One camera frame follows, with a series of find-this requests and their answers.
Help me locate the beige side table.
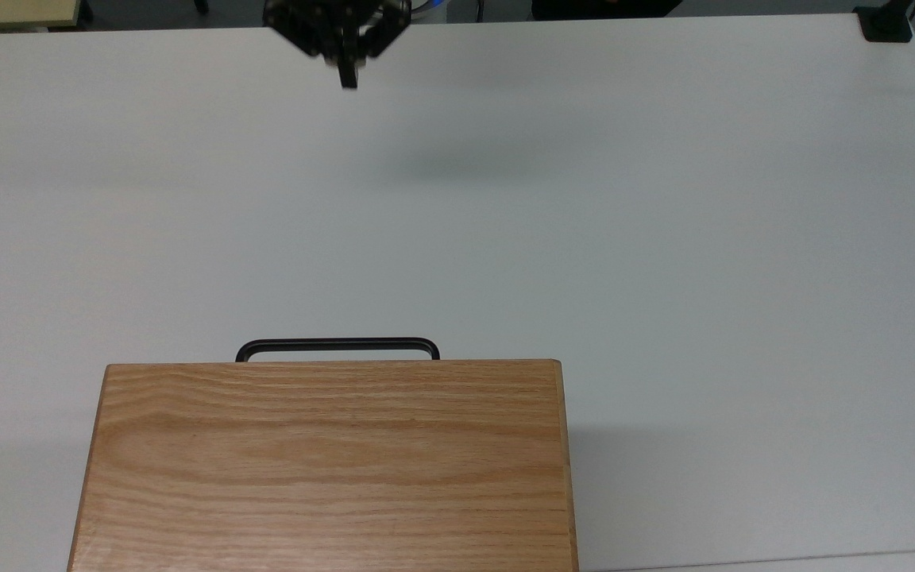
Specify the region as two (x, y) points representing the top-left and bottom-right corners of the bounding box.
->
(0, 0), (82, 33)

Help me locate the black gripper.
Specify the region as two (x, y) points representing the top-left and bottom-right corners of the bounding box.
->
(263, 0), (412, 90)

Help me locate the oak wooden cabinet box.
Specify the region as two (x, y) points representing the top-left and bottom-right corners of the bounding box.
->
(67, 359), (580, 572)

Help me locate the black metal drawer handle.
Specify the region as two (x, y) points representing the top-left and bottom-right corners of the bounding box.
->
(235, 338), (441, 363)

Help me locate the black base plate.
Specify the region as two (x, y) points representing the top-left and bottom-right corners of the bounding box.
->
(531, 0), (685, 21)

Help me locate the black table clamp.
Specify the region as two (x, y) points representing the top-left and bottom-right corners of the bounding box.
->
(855, 0), (915, 43)

